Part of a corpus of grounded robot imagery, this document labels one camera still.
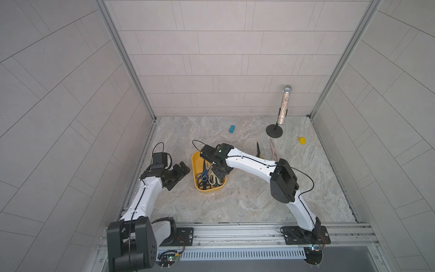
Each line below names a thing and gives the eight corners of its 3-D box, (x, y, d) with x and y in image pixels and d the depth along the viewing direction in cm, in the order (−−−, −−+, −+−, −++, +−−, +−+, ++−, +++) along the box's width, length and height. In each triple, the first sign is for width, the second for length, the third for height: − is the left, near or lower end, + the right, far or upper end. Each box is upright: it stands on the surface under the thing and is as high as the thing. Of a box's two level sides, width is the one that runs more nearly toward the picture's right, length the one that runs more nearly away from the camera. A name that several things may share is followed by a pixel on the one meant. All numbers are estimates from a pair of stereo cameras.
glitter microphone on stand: (266, 136, 109) (276, 101, 87) (272, 118, 119) (283, 84, 97) (276, 139, 108) (290, 105, 85) (282, 121, 117) (295, 87, 95)
